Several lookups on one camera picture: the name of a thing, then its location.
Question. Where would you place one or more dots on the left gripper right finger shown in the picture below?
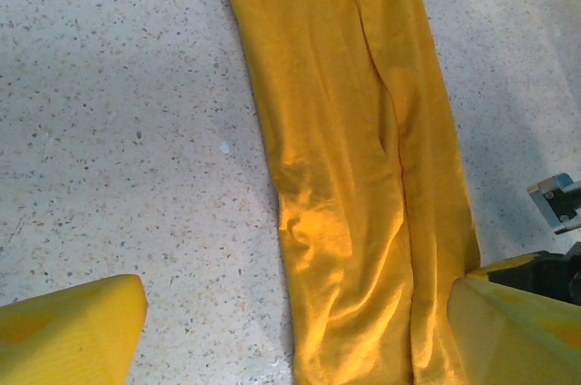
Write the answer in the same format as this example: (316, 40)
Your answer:
(517, 344)

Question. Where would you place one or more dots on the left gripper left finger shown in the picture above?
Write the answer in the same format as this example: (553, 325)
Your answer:
(63, 339)

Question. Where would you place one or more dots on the yellow t-shirt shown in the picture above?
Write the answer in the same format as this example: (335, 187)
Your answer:
(354, 176)

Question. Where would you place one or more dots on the aluminium frame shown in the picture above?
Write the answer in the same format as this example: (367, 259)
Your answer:
(560, 203)

